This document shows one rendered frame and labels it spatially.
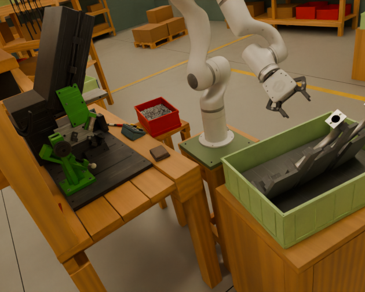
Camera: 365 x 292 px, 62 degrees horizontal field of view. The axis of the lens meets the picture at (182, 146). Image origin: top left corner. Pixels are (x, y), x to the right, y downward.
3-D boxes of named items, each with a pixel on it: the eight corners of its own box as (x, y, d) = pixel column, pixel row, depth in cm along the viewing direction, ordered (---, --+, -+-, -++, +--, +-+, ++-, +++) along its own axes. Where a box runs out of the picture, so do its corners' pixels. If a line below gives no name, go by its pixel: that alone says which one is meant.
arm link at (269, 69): (254, 77, 114) (258, 82, 112) (273, 60, 110) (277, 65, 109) (262, 84, 120) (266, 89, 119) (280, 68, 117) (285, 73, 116)
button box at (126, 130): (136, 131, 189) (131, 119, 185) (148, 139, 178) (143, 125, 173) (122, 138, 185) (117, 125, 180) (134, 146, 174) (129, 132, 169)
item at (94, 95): (99, 91, 195) (97, 87, 194) (109, 97, 183) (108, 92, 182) (39, 116, 179) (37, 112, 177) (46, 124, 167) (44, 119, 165)
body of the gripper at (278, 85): (256, 81, 113) (273, 103, 108) (278, 62, 109) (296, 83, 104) (263, 88, 119) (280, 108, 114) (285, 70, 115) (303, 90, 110)
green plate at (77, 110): (89, 118, 174) (72, 83, 168) (93, 119, 168) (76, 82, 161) (70, 127, 170) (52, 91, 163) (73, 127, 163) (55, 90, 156)
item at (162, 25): (168, 33, 848) (163, 5, 809) (188, 34, 792) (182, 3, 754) (134, 47, 788) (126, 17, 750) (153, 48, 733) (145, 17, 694)
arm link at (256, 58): (278, 73, 119) (258, 84, 119) (261, 52, 125) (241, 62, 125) (280, 58, 112) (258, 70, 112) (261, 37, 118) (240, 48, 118)
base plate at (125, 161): (79, 112, 232) (78, 110, 231) (153, 166, 151) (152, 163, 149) (24, 137, 214) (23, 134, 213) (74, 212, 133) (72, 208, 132)
